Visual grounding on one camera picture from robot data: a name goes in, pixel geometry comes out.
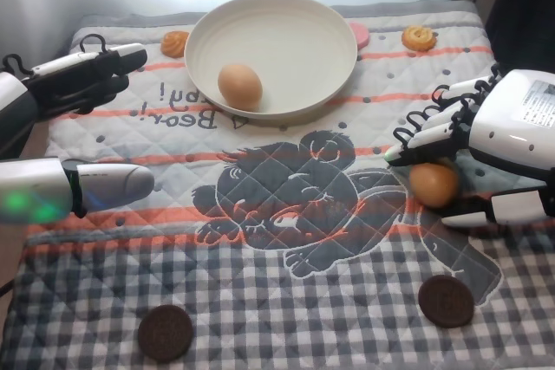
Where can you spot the swirl butter cookie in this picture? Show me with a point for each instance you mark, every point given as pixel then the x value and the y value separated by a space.
pixel 174 44

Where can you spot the brown egg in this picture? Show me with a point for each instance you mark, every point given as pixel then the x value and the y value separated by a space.
pixel 239 86
pixel 433 186

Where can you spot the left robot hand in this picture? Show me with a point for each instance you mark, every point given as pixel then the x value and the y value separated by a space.
pixel 86 73

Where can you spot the cream round plate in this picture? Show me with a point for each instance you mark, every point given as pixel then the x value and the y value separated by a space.
pixel 277 49

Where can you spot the chocolate sandwich cookie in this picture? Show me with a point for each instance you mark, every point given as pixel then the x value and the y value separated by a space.
pixel 165 333
pixel 446 301

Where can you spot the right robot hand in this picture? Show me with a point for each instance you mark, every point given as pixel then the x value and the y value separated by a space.
pixel 507 127

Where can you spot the grey quilt with printed bear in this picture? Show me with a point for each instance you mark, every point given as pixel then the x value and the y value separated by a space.
pixel 277 235

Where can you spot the pink round wafer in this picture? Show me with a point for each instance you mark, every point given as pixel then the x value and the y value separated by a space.
pixel 361 34

